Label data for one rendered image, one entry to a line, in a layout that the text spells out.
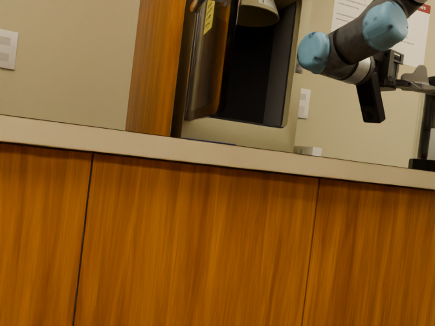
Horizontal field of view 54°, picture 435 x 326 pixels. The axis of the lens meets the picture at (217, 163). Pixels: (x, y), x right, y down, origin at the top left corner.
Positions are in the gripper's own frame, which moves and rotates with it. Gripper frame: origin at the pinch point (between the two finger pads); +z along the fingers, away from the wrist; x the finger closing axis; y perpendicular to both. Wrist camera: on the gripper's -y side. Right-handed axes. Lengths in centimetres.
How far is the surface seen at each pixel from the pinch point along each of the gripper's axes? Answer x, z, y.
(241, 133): 27.7, -26.9, -13.9
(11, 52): 84, -74, 3
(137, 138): 7, -65, -19
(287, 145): 24.2, -13.7, -15.4
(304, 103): 58, 26, 4
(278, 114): 28.8, -13.9, -7.0
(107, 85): 77, -46, -2
